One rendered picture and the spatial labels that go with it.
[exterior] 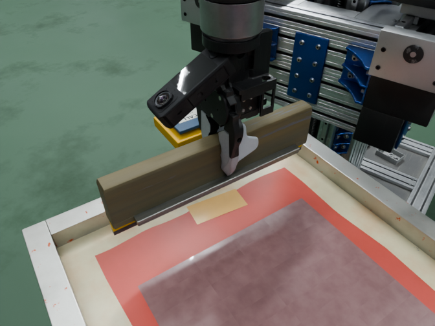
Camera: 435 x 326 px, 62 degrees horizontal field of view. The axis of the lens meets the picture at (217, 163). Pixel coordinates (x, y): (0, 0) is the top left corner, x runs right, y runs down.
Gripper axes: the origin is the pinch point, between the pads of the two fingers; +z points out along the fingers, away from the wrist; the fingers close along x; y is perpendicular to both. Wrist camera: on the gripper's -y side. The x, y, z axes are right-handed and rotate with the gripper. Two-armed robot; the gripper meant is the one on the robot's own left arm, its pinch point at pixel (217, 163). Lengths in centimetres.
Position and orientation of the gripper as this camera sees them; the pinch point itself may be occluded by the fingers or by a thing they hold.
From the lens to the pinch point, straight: 56.4
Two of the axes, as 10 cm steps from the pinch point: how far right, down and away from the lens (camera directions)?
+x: -5.5, -5.4, 6.4
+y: 8.4, -3.6, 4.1
